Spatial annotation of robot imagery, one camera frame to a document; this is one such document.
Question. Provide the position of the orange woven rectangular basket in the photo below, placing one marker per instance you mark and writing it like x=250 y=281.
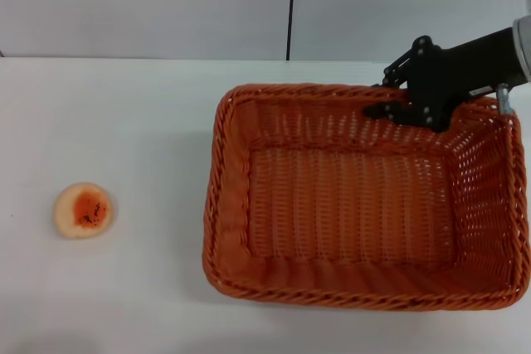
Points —
x=352 y=213

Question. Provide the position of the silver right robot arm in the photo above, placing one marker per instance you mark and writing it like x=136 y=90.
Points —
x=524 y=43

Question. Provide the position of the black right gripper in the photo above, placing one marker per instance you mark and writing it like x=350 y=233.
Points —
x=456 y=68

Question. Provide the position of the halved boiled egg toy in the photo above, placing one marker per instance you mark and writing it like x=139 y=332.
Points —
x=84 y=212

